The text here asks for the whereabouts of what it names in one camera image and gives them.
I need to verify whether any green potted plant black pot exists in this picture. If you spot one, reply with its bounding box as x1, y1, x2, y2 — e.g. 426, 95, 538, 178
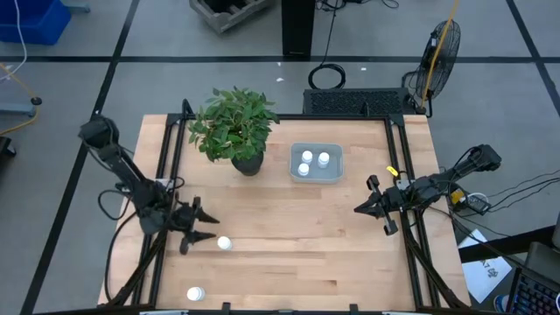
187, 86, 281, 178

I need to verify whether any yellow floor hose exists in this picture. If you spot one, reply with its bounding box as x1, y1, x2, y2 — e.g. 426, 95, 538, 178
0, 63, 41, 137

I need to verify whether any black perforated computer case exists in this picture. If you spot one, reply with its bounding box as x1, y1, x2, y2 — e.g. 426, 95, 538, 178
302, 87, 417, 116

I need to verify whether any coiled black cable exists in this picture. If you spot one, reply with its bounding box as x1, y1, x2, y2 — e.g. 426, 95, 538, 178
307, 3, 347, 91

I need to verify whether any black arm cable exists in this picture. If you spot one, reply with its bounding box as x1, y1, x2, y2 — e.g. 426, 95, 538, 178
96, 177, 185, 303

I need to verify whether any grey metal stand base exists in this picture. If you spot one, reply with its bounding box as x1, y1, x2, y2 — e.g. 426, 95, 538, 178
0, 96, 44, 117

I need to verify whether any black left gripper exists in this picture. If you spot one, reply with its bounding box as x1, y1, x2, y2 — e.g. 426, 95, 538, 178
169, 196, 221, 256

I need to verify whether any black tall cabinet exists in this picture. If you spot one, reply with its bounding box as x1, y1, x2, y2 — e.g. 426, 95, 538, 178
281, 0, 317, 59

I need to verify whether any thin white cable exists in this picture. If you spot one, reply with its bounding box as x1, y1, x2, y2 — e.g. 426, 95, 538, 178
0, 0, 28, 84

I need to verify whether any black floor fan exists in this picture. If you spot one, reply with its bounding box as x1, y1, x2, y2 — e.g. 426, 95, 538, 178
402, 19, 462, 118

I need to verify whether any white paper sheet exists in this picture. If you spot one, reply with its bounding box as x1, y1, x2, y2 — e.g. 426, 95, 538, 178
458, 227, 514, 305

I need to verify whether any black computer keyboard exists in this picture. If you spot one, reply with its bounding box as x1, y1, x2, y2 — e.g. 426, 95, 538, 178
508, 267, 560, 315

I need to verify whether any black power supply brick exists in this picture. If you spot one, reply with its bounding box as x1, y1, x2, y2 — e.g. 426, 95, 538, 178
449, 186, 492, 216

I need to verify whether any black caster foot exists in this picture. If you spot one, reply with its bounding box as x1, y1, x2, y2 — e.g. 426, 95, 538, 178
0, 136, 18, 158

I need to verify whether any grey plastic basket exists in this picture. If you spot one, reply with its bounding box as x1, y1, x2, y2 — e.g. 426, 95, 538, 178
289, 142, 346, 185

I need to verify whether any yellow hanging cable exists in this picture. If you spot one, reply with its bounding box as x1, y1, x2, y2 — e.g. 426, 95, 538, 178
418, 0, 461, 110

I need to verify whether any black aluminium table frame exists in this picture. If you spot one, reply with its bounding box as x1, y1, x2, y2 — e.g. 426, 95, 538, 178
104, 99, 472, 315

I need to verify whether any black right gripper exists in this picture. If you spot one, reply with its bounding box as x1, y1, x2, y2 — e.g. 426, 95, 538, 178
353, 174, 415, 236

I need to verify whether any grey wooden pallet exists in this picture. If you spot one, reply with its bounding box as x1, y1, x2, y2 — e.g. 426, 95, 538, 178
188, 0, 276, 35

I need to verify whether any blue plastic bin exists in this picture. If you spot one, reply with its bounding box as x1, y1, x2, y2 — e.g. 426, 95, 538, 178
0, 0, 73, 46

